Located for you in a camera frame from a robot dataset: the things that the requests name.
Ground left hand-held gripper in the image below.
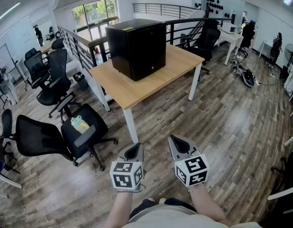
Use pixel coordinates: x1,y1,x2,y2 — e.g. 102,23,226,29
109,142,145,191

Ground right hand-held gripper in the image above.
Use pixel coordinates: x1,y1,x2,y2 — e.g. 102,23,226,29
168,134,210,188

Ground black mini fridge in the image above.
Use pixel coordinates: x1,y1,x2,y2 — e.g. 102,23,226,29
105,18,167,82

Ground person's right forearm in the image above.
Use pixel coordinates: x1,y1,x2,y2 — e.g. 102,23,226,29
188,183,235,228

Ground person's left forearm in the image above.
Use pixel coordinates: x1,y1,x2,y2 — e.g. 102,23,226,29
102,190,134,228

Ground person's dark shorts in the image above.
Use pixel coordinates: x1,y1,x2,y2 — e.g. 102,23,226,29
129,197,197,220

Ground person's light shirt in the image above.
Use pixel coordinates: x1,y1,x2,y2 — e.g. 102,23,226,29
121,203,264,228

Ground blue and yellow water bottle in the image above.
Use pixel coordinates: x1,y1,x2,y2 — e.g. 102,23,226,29
70,115,90,134

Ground black mesh office chair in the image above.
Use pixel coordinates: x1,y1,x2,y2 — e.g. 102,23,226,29
15,103,118,171

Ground wooden table with white legs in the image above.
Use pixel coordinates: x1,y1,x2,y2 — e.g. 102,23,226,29
88,43,205,144

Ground black waste bin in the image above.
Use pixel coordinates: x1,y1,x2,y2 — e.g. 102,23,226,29
73,72,89,91

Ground black bag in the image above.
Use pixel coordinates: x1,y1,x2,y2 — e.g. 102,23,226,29
241,68,255,88

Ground black high-back office chair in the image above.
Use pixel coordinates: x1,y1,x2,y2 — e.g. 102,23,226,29
36,48,81,123

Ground black swivel office chair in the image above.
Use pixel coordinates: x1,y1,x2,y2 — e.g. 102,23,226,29
180,19,221,75

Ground white desk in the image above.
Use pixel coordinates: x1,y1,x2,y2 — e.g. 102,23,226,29
217,27,244,66

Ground black metal railing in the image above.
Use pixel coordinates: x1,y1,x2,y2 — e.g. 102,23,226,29
56,3,233,71

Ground black gaming chair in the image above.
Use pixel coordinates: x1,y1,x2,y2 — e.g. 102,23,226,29
239,22,256,58

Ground white box appliance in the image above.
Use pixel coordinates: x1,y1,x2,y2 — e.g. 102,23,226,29
222,22,237,34

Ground standing fan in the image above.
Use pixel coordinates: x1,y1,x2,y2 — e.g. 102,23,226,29
283,43,293,68

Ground large window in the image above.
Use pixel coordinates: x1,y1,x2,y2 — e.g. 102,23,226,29
71,0,120,42

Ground whiteboard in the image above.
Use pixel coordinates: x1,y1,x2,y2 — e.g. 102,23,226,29
0,43,17,75

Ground thin wrist bracelet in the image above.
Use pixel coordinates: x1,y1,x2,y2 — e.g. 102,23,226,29
188,185,205,193

